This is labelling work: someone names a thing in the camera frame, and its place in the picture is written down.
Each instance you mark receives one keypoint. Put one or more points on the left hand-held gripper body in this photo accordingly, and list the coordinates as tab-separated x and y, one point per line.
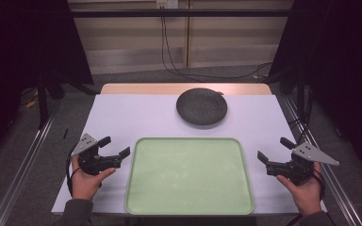
89	161

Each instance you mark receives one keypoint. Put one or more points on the person's right hand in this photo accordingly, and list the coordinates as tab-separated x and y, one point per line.
306	196

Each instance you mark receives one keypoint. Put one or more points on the black curtain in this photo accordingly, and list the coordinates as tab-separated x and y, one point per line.
339	56
28	44

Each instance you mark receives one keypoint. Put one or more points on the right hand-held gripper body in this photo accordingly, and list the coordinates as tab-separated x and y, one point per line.
298	169

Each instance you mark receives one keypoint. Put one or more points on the dark round plate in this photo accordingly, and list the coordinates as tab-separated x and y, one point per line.
201	106

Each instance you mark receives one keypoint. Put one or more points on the white table cover sheet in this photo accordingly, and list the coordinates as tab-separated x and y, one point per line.
132	116

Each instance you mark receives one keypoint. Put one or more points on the aluminium floor rail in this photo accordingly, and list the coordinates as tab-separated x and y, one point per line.
22	166
336	188

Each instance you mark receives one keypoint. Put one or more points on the light green tray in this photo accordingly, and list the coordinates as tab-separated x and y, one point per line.
188	179

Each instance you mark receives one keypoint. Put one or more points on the small black stick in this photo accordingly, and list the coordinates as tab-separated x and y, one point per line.
65	134

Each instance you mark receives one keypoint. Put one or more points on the person's left hand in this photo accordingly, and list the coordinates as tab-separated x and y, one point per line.
85	185

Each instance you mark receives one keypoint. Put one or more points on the yellow floor marker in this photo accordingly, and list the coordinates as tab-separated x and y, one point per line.
31	103

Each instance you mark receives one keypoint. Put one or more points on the black metal stand post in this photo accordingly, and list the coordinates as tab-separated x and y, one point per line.
300	91
42	103

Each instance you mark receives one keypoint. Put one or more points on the white wall socket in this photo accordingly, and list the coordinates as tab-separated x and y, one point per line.
167	3

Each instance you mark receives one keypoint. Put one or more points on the black horizontal frame bar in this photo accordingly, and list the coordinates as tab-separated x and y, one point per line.
182	12

